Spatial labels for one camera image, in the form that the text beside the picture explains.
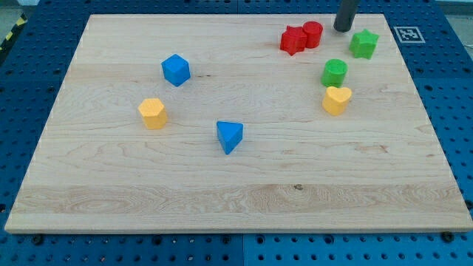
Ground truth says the white fiducial marker tag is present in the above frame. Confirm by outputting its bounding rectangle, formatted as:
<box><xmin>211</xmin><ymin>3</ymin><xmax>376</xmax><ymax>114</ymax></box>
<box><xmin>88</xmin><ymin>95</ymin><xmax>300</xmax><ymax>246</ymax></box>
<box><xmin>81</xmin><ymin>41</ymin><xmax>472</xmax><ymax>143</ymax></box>
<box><xmin>394</xmin><ymin>26</ymin><xmax>426</xmax><ymax>44</ymax></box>

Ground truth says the yellow heart block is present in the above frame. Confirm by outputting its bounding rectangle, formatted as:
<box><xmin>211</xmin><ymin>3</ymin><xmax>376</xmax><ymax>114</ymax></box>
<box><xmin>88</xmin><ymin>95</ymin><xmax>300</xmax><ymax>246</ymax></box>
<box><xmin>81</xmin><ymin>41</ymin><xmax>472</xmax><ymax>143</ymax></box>
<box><xmin>322</xmin><ymin>86</ymin><xmax>352</xmax><ymax>116</ymax></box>

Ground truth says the yellow black hazard tape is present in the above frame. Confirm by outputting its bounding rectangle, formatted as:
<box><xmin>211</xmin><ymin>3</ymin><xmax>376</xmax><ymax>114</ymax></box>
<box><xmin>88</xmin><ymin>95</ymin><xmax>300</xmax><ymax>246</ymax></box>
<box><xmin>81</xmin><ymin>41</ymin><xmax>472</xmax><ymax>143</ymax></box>
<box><xmin>1</xmin><ymin>13</ymin><xmax>28</xmax><ymax>52</ymax></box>

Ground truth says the blue cube block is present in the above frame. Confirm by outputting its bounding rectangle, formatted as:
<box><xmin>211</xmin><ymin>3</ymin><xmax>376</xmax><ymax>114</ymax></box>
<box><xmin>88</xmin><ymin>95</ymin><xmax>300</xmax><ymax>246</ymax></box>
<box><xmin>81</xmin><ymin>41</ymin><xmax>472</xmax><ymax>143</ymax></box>
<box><xmin>161</xmin><ymin>54</ymin><xmax>191</xmax><ymax>86</ymax></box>

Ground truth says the green cylinder block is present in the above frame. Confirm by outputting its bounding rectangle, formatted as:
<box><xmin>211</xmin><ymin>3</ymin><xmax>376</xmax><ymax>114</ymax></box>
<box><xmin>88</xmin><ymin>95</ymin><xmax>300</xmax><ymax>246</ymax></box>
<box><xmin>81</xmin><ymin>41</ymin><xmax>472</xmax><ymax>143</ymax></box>
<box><xmin>321</xmin><ymin>58</ymin><xmax>348</xmax><ymax>87</ymax></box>

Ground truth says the yellow hexagon block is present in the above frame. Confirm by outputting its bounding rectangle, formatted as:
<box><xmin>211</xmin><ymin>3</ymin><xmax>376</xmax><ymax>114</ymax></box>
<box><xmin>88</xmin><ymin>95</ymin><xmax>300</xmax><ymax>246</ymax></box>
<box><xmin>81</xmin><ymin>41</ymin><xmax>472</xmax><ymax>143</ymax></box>
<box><xmin>138</xmin><ymin>98</ymin><xmax>168</xmax><ymax>129</ymax></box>

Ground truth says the red cylinder block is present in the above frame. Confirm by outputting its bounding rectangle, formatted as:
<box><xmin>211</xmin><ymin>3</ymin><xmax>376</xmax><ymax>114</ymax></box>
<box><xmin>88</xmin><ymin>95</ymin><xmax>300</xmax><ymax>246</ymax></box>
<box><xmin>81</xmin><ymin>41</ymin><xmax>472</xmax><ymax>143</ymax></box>
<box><xmin>302</xmin><ymin>21</ymin><xmax>324</xmax><ymax>49</ymax></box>

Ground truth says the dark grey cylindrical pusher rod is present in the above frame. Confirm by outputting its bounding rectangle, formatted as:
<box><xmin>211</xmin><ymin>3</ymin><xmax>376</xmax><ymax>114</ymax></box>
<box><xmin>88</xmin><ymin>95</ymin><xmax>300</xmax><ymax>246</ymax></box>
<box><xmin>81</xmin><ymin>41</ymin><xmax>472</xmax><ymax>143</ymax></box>
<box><xmin>333</xmin><ymin>0</ymin><xmax>361</xmax><ymax>33</ymax></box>

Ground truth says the blue triangle block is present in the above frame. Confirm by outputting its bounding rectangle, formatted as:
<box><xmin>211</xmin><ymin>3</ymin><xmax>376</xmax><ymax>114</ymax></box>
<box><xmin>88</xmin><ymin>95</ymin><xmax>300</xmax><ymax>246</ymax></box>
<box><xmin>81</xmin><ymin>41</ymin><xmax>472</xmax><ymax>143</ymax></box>
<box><xmin>217</xmin><ymin>121</ymin><xmax>244</xmax><ymax>154</ymax></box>

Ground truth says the red star block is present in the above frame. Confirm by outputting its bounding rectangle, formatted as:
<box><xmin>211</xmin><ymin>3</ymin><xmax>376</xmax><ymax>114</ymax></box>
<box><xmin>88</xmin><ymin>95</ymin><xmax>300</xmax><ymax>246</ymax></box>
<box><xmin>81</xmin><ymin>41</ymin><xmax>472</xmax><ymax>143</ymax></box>
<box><xmin>280</xmin><ymin>25</ymin><xmax>307</xmax><ymax>55</ymax></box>

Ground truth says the green star block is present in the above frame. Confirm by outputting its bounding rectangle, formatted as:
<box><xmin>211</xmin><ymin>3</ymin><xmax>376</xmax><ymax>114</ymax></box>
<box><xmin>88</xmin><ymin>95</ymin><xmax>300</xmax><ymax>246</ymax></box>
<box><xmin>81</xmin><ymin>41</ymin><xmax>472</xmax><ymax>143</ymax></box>
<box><xmin>349</xmin><ymin>29</ymin><xmax>379</xmax><ymax>59</ymax></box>

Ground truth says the light wooden board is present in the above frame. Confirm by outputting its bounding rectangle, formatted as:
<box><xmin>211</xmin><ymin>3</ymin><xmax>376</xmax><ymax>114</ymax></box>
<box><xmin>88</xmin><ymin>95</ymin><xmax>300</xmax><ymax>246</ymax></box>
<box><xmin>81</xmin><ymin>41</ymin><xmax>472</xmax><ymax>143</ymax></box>
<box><xmin>5</xmin><ymin>14</ymin><xmax>472</xmax><ymax>234</ymax></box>

